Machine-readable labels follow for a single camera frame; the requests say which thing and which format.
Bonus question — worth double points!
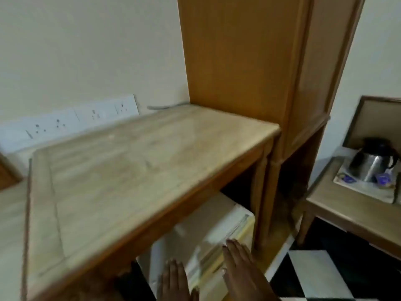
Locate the person's right hand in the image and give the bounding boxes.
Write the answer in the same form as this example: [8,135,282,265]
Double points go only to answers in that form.
[221,238,280,301]

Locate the person's left hand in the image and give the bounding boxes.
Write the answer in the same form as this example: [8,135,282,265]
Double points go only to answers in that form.
[156,259,200,301]

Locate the white mini fridge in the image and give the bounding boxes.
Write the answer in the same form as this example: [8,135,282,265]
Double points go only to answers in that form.
[150,192,256,301]

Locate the person's dark trousers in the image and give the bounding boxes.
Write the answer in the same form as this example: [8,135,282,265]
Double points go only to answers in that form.
[115,261,156,301]

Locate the light wooden table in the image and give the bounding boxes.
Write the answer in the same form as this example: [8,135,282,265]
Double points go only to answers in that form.
[20,103,281,301]

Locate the wooden side table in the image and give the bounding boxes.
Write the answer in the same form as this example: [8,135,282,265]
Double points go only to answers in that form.
[295,156,401,261]

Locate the white tray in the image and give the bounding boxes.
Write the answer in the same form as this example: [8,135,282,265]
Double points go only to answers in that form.
[333,158,399,204]

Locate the dark brown wooden furniture edge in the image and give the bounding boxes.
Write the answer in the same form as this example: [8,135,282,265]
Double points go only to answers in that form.
[0,153,23,191]

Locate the wooden framed mirror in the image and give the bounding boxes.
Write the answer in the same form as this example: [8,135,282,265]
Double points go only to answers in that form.
[342,95,401,158]

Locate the tall brown wooden wardrobe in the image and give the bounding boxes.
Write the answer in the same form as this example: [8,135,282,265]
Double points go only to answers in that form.
[177,0,367,250]

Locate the steel kettle with black handle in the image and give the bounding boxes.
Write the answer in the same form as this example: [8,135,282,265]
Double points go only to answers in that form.
[348,138,400,183]

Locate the white wall socket panel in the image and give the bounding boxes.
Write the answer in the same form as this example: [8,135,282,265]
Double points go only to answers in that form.
[0,94,140,154]

